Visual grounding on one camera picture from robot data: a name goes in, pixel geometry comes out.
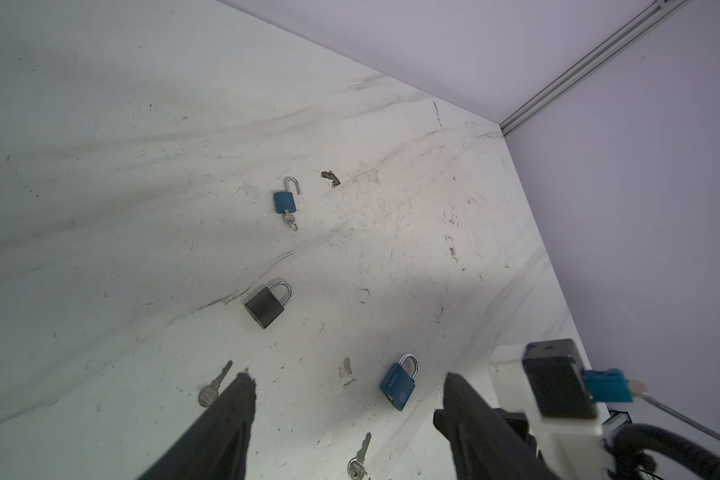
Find dark key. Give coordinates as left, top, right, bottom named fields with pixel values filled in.
left=347, top=432, right=372, bottom=480

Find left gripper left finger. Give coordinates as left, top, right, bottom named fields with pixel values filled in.
left=141, top=372, right=256, bottom=480

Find dark debris scrap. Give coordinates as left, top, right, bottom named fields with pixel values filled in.
left=321, top=171, right=341, bottom=188

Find small blue padlock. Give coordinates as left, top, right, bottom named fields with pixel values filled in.
left=273, top=176, right=302, bottom=215

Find aluminium frame profiles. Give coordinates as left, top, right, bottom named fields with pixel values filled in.
left=500, top=0, right=688, bottom=137

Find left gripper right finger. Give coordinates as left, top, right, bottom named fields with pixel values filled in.
left=433, top=373, right=557, bottom=480

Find large blue padlock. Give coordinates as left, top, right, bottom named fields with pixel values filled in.
left=379, top=353, right=419, bottom=411

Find dark grey padlock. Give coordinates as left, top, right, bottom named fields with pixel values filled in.
left=244, top=280, right=293, bottom=329

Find silver key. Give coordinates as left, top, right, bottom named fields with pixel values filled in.
left=198, top=360, right=233, bottom=408

